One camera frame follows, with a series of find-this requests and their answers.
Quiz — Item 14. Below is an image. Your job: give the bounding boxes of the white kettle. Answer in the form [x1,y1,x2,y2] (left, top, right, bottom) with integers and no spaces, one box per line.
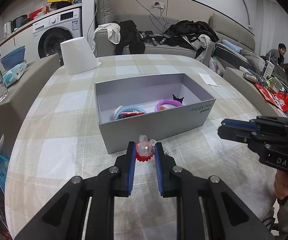
[3,21,12,38]

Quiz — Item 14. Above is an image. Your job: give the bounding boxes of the white paper roll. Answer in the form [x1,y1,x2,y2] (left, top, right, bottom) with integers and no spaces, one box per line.
[60,37,101,75]

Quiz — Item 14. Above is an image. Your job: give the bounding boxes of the wall power socket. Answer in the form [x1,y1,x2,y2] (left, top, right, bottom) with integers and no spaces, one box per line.
[152,2,165,9]

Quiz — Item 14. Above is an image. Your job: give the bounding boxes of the right hand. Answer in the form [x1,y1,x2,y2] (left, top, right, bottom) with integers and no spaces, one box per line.
[274,170,288,205]

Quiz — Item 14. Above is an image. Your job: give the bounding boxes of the wet wipes pack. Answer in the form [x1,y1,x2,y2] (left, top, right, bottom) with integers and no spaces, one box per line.
[3,61,27,88]

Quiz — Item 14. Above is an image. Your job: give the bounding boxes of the blue bangle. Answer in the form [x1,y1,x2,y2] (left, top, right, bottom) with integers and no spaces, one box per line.
[114,106,147,120]

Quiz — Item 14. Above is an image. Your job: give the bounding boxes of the black jacket pile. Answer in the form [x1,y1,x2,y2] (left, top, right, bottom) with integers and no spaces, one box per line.
[115,20,145,55]

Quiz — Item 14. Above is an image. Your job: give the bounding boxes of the grey cushion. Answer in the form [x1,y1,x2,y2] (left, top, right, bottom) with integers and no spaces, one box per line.
[96,0,115,25]

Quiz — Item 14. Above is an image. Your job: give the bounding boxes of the purple plastic bangle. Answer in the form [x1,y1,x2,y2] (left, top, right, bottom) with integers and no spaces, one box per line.
[156,100,183,111]

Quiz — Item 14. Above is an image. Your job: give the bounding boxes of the red clear toy ring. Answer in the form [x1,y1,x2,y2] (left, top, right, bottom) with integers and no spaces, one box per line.
[135,134,157,162]

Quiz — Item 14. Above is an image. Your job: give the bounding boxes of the grey low cabinet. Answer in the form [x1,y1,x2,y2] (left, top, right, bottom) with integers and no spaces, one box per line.
[0,54,60,154]

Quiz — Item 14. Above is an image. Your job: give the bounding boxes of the blue plastic basin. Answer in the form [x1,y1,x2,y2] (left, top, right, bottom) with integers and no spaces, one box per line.
[0,46,25,70]

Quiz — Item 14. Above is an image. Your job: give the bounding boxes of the grey sofa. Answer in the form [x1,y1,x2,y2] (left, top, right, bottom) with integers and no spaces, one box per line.
[110,0,255,51]

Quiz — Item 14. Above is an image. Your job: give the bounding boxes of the black white jacket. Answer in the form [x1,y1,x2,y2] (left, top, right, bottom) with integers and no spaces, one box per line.
[163,20,219,61]

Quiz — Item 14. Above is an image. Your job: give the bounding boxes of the seated person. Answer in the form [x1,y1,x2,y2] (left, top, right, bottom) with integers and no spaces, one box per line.
[265,43,287,65]

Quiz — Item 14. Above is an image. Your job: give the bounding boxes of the grey phone box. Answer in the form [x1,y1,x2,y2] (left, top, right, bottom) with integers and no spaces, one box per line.
[95,73,215,153]

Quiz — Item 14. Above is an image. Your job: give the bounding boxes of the white cloth garment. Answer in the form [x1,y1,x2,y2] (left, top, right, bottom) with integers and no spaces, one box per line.
[94,23,121,44]

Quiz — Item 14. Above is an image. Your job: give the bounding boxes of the red snack bag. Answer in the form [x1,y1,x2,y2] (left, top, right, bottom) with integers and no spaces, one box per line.
[254,83,288,112]

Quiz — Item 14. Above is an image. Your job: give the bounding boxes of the white envelope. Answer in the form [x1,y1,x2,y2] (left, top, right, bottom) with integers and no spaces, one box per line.
[199,73,218,87]

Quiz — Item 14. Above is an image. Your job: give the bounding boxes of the white washing machine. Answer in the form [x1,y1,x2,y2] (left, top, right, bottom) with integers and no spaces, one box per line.
[32,6,83,62]

